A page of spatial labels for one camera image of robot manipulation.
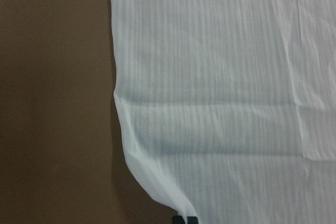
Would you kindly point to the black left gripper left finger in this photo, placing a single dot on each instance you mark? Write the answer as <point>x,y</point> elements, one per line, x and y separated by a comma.
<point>177,220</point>

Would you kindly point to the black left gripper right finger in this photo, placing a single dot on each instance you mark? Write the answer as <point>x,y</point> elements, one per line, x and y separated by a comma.
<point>192,220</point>

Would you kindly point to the light blue button-up shirt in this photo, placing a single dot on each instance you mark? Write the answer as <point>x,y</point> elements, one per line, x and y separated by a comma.
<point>227,107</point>

